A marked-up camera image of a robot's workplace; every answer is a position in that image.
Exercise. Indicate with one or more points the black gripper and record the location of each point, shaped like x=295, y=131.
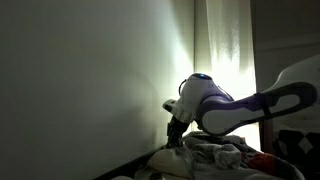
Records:
x=175, y=130

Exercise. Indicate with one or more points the clear plastic bag with clothes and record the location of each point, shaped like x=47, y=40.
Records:
x=202, y=171

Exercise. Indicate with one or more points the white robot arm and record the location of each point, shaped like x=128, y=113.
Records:
x=217, y=114

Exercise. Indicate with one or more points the white quilted cushion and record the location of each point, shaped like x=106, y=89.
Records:
x=165, y=164

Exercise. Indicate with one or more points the grey fuzzy garment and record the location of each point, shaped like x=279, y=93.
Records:
x=225, y=156

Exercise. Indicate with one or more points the orange garment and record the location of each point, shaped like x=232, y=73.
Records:
x=262, y=161

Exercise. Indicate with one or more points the white sheer curtain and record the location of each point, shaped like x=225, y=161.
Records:
x=224, y=45

